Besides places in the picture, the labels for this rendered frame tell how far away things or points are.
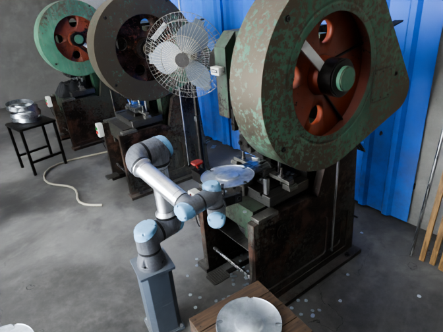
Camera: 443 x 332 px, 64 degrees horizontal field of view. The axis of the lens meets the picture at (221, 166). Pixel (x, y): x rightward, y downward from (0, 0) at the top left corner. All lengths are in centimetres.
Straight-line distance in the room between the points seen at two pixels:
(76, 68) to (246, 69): 346
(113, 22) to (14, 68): 535
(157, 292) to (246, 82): 117
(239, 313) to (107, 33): 211
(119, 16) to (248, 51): 171
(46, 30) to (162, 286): 330
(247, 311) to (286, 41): 117
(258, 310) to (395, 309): 91
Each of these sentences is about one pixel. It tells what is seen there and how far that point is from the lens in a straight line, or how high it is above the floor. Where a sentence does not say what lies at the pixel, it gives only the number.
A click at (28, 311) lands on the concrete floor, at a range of 267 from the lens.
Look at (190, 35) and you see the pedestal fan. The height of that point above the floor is 144.
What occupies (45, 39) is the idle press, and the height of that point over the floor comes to 137.
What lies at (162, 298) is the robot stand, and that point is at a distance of 201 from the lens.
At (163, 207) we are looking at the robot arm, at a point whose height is 75.
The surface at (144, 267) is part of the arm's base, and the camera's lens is 189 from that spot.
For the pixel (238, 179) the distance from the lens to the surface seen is 186.
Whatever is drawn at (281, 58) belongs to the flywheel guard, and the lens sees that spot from 133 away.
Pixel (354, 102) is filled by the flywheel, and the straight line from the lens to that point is 184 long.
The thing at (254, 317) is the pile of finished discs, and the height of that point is 37.
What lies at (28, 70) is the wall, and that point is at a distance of 814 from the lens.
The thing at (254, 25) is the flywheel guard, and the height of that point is 156.
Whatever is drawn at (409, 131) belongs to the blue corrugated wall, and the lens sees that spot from 278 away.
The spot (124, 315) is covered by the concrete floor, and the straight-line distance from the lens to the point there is 237.
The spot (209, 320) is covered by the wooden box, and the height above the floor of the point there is 35.
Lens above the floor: 167
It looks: 26 degrees down
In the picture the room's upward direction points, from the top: 5 degrees counter-clockwise
